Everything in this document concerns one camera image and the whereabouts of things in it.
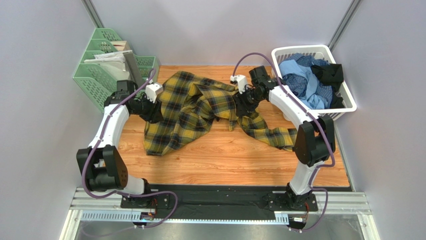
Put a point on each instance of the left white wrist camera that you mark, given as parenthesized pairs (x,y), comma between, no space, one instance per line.
(152,91)

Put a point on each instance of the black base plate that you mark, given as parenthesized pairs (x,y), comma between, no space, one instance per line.
(212,202)

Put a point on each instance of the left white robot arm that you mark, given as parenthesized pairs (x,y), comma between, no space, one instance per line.
(103,171)

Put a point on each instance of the light blue shirt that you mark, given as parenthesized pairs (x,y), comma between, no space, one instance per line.
(303,84)

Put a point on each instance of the black garment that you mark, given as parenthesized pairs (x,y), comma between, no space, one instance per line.
(331,75)

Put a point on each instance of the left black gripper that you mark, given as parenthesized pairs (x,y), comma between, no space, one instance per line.
(154,115)

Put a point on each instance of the aluminium rail frame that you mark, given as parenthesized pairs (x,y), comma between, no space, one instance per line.
(332,213)

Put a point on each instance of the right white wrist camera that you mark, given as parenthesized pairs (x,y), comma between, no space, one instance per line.
(241,82)

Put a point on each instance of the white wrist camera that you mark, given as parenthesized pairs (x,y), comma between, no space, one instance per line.
(241,82)
(152,91)

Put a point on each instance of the blue checked shirt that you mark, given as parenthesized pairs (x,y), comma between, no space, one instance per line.
(309,61)

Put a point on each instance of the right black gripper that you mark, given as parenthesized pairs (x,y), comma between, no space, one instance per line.
(241,108)

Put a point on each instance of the green file organizer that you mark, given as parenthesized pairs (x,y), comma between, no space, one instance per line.
(94,90)

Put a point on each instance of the grey folder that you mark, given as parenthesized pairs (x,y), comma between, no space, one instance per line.
(133,68)

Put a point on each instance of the papers in organizer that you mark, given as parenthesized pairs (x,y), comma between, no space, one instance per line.
(105,63)

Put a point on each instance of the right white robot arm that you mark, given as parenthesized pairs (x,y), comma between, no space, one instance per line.
(315,137)

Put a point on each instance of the yellow plaid long sleeve shirt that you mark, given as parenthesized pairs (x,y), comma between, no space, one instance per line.
(190,104)

